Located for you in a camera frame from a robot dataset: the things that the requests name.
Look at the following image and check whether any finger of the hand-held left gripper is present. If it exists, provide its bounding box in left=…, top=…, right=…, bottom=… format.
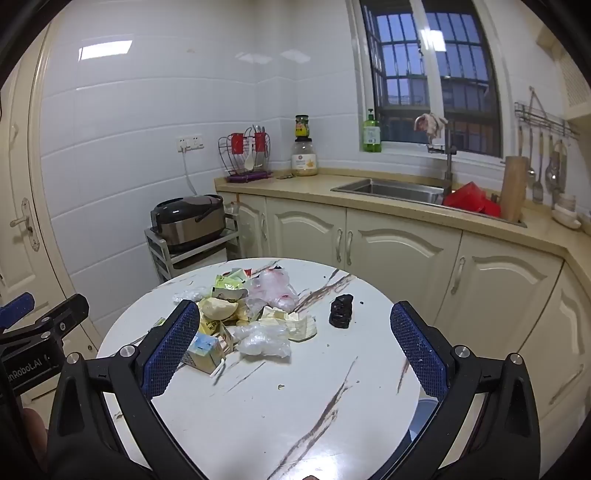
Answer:
left=0, top=295, right=36, bottom=326
left=0, top=294, right=89, bottom=355

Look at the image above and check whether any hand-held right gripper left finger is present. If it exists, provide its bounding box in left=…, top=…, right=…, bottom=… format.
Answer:
left=46, top=299, right=208, bottom=480

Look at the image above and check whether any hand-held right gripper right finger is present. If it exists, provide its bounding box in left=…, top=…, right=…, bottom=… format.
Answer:
left=383, top=300, right=541, bottom=480

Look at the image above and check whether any blue white milk carton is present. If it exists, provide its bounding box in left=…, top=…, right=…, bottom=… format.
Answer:
left=187, top=332, right=229, bottom=374

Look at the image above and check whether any pale yellow fruit peel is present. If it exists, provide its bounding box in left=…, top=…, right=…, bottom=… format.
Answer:
left=198, top=298, right=241, bottom=320

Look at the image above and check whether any white red-lettered snack packet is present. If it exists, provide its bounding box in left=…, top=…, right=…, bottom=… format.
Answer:
left=211, top=274, right=250, bottom=302

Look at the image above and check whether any lime green snack packet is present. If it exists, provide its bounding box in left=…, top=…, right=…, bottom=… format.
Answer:
left=224, top=268, right=254, bottom=289

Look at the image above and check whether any person's left hand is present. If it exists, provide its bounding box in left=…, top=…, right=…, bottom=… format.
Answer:
left=21, top=408, right=49, bottom=469

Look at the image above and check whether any clear plastic wrap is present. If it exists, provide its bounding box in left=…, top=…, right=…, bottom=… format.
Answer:
left=173, top=286, right=213, bottom=305

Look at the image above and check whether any dark brown crumpled wrapper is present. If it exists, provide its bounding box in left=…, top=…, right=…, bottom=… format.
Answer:
left=329, top=295, right=354, bottom=329

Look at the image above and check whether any clear plastic bag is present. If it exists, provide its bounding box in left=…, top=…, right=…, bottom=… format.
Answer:
left=228, top=320, right=293, bottom=359

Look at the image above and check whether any cream kitchen cabinet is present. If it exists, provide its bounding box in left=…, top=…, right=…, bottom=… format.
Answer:
left=222, top=191, right=591, bottom=453

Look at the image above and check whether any grey metal rack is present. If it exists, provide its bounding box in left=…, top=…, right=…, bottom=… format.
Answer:
left=144, top=215, right=242, bottom=283

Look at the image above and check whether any crumpled yellow wrapper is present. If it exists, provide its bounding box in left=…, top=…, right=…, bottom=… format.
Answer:
left=261, top=307, right=318, bottom=342

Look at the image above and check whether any black silver rice cooker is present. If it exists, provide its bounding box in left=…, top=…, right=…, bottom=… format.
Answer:
left=150, top=194, right=227, bottom=253

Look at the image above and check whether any cream door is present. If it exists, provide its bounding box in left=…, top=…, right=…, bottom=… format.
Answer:
left=0, top=23, right=100, bottom=342

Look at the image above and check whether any red plastic bag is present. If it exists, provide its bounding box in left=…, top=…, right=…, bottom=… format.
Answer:
left=442, top=181, right=502, bottom=219

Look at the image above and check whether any steel sink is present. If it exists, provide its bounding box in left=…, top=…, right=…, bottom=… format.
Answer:
left=331, top=178, right=446, bottom=206

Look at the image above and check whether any wooden cutting board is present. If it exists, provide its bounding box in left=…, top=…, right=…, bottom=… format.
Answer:
left=500, top=156, right=529, bottom=222

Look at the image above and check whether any metal faucet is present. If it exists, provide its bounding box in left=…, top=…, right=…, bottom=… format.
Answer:
left=427, top=129, right=458, bottom=195

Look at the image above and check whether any stack of white bowls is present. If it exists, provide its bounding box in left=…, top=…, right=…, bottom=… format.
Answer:
left=551, top=193, right=583, bottom=230

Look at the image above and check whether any metal spatula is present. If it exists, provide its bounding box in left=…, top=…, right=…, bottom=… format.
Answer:
left=532, top=129, right=544, bottom=205

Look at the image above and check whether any beige kitchen countertop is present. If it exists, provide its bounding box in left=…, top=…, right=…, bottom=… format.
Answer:
left=215, top=168, right=591, bottom=278

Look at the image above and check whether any green dish soap bottle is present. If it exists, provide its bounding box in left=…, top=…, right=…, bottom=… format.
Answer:
left=362, top=108, right=382, bottom=154

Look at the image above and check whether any metal ladle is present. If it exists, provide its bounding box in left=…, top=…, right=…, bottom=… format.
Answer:
left=546, top=134, right=559, bottom=193

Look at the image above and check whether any large clear jar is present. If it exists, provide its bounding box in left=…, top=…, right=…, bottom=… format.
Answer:
left=291, top=137, right=319, bottom=177

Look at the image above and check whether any pink cloth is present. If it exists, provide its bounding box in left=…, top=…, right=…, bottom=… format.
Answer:
left=414, top=113, right=448, bottom=138

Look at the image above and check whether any metal spoon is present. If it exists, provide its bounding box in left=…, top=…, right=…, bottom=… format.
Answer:
left=556, top=138, right=570, bottom=195

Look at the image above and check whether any barred window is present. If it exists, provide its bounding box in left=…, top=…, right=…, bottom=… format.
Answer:
left=358, top=0, right=504, bottom=160

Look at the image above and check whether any metal door handle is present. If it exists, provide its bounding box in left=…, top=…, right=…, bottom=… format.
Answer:
left=10, top=198, right=42, bottom=252

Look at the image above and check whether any white power cable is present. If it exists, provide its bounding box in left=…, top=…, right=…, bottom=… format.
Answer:
left=183, top=150, right=199, bottom=195

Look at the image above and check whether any wire dish rack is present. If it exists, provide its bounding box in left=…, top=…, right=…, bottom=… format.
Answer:
left=218, top=126, right=274, bottom=184

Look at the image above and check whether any metal utensil rail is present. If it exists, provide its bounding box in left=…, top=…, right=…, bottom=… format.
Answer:
left=514, top=87, right=580, bottom=138

